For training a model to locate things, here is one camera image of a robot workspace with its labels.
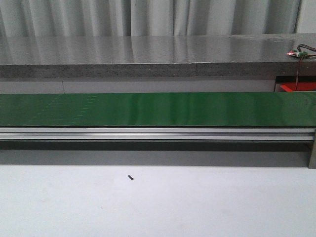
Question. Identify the green conveyor belt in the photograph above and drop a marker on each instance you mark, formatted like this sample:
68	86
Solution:
262	109

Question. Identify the grey stone counter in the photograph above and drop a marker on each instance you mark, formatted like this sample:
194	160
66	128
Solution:
154	56

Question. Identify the aluminium conveyor side rail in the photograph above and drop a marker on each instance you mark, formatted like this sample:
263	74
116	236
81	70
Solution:
158	133

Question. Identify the grey curtain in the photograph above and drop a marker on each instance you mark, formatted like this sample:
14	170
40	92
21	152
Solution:
37	18

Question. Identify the grey conveyor support leg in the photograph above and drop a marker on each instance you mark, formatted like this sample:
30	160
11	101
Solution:
312	161

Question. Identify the small green circuit board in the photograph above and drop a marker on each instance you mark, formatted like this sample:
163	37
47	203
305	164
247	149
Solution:
297	54

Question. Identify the red plastic bin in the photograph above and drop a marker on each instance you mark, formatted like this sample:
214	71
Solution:
301	86

